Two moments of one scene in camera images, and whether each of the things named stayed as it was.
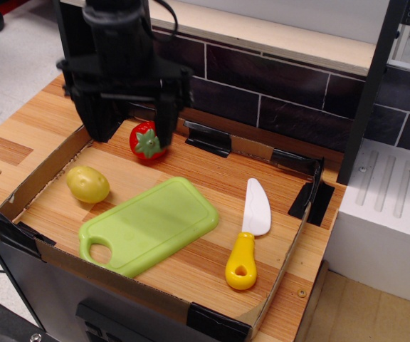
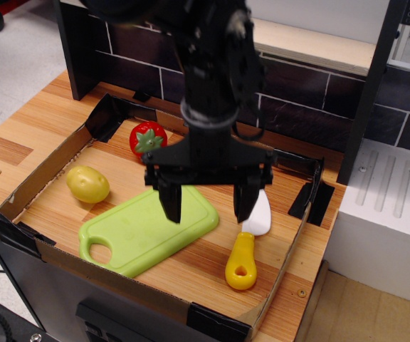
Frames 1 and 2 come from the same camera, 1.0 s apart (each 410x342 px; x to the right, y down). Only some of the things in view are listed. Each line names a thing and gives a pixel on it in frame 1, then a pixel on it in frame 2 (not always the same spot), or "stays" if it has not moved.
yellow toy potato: x=87 y=184 stays
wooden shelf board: x=205 y=25 stays
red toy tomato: x=144 y=141 stays
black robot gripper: x=124 y=65 to x=210 y=156
